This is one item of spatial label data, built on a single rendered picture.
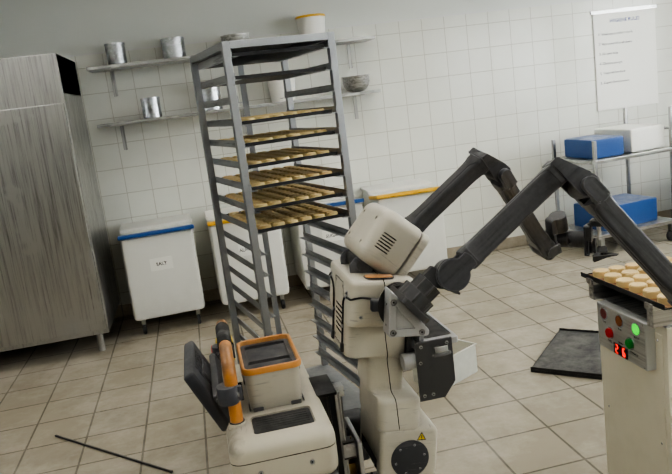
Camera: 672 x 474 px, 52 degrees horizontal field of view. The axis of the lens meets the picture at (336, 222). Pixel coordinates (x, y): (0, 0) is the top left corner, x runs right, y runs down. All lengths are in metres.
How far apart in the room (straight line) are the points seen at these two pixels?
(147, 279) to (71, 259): 0.58
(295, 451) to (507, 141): 5.02
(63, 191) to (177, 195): 1.17
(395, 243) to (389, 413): 0.45
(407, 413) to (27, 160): 3.59
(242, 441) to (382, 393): 0.42
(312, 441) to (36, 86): 3.73
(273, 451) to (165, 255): 3.64
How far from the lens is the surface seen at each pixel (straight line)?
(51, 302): 5.09
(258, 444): 1.67
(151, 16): 5.81
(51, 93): 4.96
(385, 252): 1.76
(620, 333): 2.23
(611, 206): 1.77
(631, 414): 2.36
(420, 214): 2.08
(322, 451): 1.70
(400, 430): 1.91
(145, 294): 5.26
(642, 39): 7.07
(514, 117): 6.42
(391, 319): 1.65
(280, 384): 1.79
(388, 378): 1.89
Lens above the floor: 1.56
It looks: 10 degrees down
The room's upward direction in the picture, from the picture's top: 7 degrees counter-clockwise
